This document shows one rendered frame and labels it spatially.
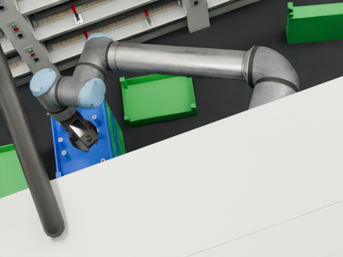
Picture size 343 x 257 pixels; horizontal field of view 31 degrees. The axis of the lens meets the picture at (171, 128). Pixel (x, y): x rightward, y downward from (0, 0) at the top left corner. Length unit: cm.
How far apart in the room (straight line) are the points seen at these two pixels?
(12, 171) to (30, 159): 184
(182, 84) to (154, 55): 91
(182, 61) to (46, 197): 110
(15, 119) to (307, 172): 33
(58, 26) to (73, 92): 75
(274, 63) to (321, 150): 95
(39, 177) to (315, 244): 31
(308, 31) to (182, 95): 59
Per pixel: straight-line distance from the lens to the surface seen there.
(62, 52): 272
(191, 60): 176
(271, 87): 163
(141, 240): 71
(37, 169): 71
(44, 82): 189
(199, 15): 274
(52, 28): 256
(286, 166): 72
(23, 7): 242
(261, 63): 167
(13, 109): 72
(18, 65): 274
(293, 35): 273
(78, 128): 202
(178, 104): 267
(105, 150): 229
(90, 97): 182
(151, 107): 268
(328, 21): 267
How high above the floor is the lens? 241
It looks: 66 degrees down
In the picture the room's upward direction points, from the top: 18 degrees counter-clockwise
